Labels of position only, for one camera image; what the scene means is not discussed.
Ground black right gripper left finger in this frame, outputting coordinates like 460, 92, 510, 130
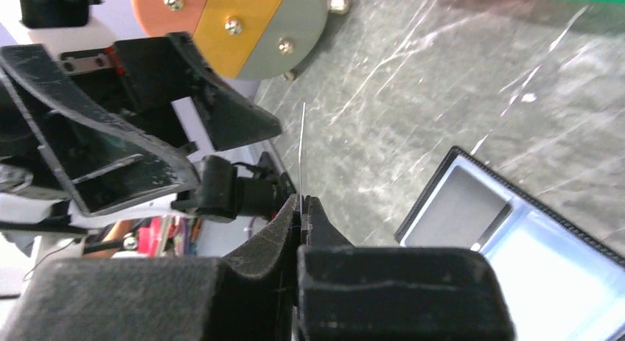
1, 195, 299, 340

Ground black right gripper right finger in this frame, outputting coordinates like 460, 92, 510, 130
297, 197, 515, 340

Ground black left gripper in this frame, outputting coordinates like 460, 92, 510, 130
1, 32, 282, 217

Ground dark card from holder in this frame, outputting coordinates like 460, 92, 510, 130
298, 102, 307, 220

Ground black leather card holder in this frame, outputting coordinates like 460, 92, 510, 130
394, 146, 624, 340

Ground grey card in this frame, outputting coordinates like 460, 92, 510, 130
397, 162, 513, 249

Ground white orange cylinder drum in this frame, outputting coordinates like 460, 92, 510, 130
131, 0, 352, 81

